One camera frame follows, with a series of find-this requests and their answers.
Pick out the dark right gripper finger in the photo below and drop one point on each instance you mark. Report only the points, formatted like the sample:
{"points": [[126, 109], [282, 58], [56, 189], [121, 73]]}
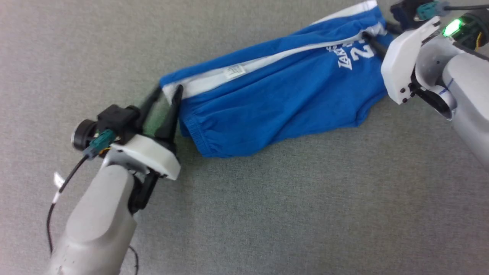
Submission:
{"points": [[394, 28], [376, 45]]}

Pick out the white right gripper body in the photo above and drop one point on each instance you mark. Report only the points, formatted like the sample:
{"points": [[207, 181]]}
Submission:
{"points": [[399, 65]]}

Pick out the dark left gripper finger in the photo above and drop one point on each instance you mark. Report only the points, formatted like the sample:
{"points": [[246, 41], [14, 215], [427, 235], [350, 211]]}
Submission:
{"points": [[172, 118], [148, 105]]}

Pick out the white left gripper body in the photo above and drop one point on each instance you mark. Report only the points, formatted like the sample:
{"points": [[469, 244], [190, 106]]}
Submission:
{"points": [[153, 154]]}

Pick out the blue basketball shorts white trim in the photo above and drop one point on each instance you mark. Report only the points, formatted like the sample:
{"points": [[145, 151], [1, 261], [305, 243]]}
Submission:
{"points": [[267, 103]]}

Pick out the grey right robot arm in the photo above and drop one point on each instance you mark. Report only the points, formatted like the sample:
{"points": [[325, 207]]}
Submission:
{"points": [[466, 95]]}

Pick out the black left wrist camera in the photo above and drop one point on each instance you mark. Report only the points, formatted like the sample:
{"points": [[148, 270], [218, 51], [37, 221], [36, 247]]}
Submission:
{"points": [[114, 118]]}

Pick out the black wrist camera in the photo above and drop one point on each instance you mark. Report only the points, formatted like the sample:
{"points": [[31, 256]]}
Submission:
{"points": [[114, 118], [471, 26]]}

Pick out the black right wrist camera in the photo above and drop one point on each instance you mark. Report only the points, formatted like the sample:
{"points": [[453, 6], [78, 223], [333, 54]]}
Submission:
{"points": [[471, 26]]}

